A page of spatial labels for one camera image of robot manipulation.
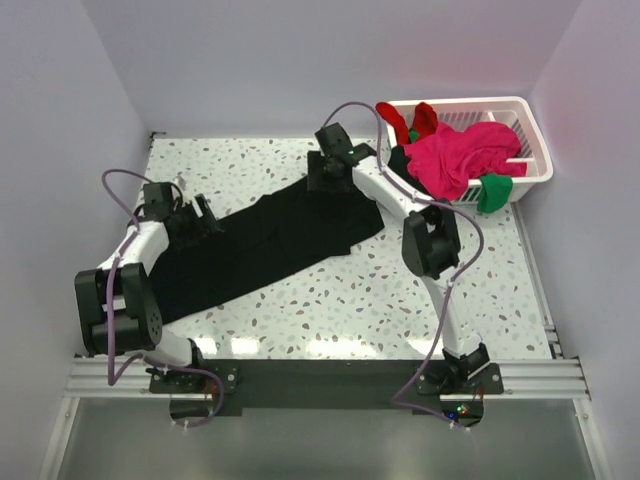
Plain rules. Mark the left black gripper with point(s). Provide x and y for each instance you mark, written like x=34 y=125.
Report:
x=204 y=226

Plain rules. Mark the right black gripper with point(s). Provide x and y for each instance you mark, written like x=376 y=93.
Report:
x=315 y=160

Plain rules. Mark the black t-shirt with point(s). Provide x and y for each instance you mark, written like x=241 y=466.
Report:
x=281 y=234

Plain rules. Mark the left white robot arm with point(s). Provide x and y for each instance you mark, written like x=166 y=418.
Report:
x=118 y=311

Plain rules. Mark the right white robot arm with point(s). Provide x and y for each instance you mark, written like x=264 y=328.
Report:
x=439 y=242

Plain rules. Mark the pink t-shirt in basket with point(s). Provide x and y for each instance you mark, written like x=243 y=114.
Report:
x=460 y=155

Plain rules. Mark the green garment in basket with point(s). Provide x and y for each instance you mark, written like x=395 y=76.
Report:
x=495 y=190

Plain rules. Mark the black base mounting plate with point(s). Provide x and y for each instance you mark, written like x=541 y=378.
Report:
x=284 y=384

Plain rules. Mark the white plastic laundry basket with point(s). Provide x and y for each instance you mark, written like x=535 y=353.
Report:
x=488 y=150

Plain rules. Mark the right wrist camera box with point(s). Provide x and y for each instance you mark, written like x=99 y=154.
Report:
x=333 y=140

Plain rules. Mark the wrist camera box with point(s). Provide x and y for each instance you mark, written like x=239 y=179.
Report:
x=333 y=140
x=161 y=199

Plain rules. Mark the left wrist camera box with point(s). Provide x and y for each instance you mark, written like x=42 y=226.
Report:
x=161 y=199

